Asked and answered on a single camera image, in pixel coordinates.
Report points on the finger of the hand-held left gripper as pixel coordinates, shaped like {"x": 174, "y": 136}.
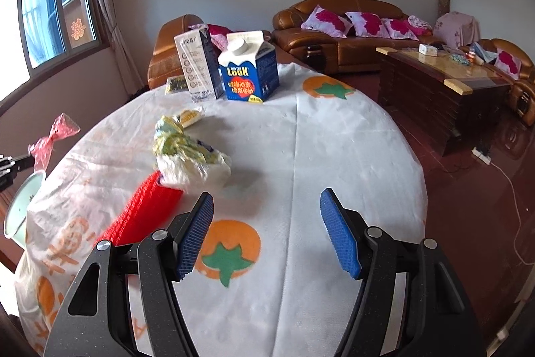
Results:
{"x": 23, "y": 162}

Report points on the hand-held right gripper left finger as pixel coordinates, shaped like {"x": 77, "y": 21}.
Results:
{"x": 192, "y": 240}

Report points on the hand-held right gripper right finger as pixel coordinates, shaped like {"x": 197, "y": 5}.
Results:
{"x": 340, "y": 238}

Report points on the mint green waste bin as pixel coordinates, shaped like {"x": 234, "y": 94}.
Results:
{"x": 21, "y": 206}

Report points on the pink plastic bag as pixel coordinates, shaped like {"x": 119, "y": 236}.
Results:
{"x": 58, "y": 129}

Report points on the long red foam net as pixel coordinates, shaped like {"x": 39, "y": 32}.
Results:
{"x": 142, "y": 206}

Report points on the yellow green crumpled wrappers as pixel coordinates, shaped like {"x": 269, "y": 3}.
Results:
{"x": 171, "y": 139}

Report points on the small yellow packet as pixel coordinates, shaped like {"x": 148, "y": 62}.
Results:
{"x": 190, "y": 117}

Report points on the red window paper cut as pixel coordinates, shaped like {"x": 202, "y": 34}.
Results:
{"x": 77, "y": 30}

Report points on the dark snack packet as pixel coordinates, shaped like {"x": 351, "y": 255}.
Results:
{"x": 175, "y": 85}

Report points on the dark wooden coffee table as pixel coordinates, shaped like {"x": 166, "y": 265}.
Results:
{"x": 430, "y": 106}

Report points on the white power strip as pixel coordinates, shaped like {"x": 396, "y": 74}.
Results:
{"x": 481, "y": 155}

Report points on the blue carton with white cap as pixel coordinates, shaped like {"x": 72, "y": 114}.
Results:
{"x": 246, "y": 76}

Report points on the beige curtain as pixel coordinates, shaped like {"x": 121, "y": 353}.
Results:
{"x": 115, "y": 14}

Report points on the tall grey white carton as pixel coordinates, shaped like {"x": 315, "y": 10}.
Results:
{"x": 196, "y": 64}

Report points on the brown leather armchair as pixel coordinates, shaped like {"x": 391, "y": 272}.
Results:
{"x": 167, "y": 60}
{"x": 524, "y": 89}

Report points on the brown leather sofa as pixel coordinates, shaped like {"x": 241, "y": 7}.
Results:
{"x": 355, "y": 51}

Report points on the white tissue box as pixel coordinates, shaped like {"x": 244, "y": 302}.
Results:
{"x": 428, "y": 49}

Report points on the green patterned packet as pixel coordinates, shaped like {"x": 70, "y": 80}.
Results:
{"x": 459, "y": 59}

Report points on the large pink floral pillow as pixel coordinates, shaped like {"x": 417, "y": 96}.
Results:
{"x": 326, "y": 21}

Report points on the small pink cushion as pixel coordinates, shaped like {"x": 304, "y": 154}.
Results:
{"x": 420, "y": 23}

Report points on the blue white packet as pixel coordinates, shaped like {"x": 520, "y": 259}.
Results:
{"x": 485, "y": 52}

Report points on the pink cloth cover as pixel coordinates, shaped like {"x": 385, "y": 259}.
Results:
{"x": 457, "y": 28}

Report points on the brown standing panel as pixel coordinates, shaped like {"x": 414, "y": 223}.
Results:
{"x": 444, "y": 3}

